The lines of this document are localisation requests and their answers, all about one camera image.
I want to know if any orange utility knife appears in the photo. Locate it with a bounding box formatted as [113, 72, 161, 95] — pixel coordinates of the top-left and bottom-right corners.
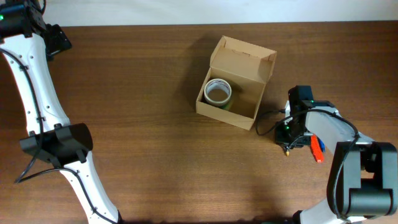
[310, 135, 324, 163]

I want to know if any green tape roll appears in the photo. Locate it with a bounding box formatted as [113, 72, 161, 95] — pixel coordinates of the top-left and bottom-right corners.
[221, 96, 234, 111]

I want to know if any cardboard box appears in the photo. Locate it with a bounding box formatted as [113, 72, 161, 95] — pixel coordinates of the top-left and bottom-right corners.
[195, 36, 277, 130]

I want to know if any white tape roll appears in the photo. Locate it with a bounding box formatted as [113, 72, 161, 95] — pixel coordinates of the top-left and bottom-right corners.
[203, 78, 232, 107]

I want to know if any blue pen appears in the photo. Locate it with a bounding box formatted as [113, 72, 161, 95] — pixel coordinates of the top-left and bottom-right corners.
[317, 138, 325, 152]

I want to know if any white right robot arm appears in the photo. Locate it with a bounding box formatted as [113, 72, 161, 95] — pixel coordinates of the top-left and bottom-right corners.
[275, 85, 397, 224]

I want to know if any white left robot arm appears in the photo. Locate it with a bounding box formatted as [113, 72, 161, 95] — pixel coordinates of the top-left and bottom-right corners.
[1, 1, 123, 223]

